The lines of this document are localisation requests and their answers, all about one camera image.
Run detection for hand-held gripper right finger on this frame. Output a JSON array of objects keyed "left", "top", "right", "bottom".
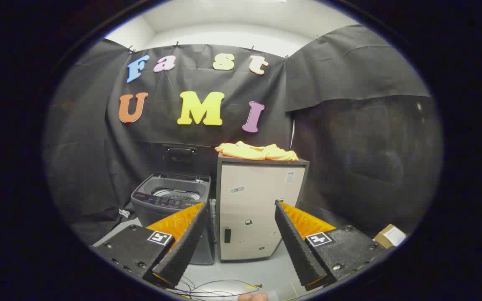
[{"left": 274, "top": 201, "right": 388, "bottom": 292}]

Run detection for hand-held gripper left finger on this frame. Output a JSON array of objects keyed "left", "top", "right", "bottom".
[{"left": 92, "top": 202, "right": 209, "bottom": 289}]

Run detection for grey washing machine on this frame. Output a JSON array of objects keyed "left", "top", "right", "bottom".
[{"left": 131, "top": 173, "right": 215, "bottom": 265}]

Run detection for orange polo shirt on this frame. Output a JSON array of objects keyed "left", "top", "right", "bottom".
[{"left": 215, "top": 141, "right": 299, "bottom": 162}]

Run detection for beige cabinet with dark top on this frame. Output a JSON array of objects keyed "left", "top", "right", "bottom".
[{"left": 216, "top": 153, "right": 310, "bottom": 263}]

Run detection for cardboard box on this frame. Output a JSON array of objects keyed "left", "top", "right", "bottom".
[{"left": 374, "top": 224, "right": 407, "bottom": 248}]

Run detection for black backdrop cloth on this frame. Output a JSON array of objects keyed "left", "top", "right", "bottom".
[{"left": 44, "top": 24, "right": 444, "bottom": 245}]

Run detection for grey drain hose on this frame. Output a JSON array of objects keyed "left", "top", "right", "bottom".
[{"left": 209, "top": 199, "right": 218, "bottom": 244}]

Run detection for black floor cables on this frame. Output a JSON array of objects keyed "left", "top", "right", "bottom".
[{"left": 166, "top": 274, "right": 262, "bottom": 298}]

